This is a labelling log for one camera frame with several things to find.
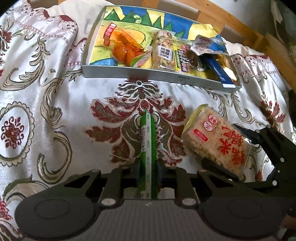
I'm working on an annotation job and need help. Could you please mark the rice cracker packet red letters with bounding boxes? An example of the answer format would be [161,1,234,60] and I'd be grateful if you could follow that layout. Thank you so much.
[181,104,251,179]

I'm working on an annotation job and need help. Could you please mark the blue snack box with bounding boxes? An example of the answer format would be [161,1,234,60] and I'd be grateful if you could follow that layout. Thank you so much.
[202,55,235,88]

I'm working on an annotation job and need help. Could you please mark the green sausage stick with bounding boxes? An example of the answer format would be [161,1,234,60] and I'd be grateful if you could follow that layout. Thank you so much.
[139,111,158,199]

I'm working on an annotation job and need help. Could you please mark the green white kelp snack packet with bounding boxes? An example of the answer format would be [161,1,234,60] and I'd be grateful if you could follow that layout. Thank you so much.
[190,35,228,56]

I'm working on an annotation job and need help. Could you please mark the mixed nuts snack packet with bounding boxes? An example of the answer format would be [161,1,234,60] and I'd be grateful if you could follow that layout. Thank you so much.
[152,30,175,72]

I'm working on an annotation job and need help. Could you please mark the orange dried fruit packet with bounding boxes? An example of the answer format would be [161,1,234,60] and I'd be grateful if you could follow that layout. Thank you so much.
[103,23,152,68]

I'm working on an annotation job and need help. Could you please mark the gold foil snack packet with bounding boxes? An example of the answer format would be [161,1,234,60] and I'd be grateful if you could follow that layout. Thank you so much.
[214,55,237,83]

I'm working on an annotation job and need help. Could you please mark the dark jerky snack packet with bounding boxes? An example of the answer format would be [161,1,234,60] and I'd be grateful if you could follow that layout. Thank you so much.
[174,45,206,76]

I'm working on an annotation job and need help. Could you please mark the white floral embroidered bedspread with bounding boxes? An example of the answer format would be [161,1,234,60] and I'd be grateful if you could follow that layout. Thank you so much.
[1,1,295,240]

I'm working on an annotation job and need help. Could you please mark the yellow candy box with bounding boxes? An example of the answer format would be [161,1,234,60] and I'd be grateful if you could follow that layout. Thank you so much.
[173,41,197,76]

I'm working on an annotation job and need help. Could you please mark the wooden bed headboard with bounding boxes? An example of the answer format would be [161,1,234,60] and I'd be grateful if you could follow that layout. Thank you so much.
[30,0,296,91]

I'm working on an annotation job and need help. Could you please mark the grey tray with dinosaur drawing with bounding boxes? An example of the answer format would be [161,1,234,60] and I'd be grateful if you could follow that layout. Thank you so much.
[81,6,242,93]

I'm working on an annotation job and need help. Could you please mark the cream pillow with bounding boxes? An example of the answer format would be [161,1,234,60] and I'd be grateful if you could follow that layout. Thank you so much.
[49,0,149,38]

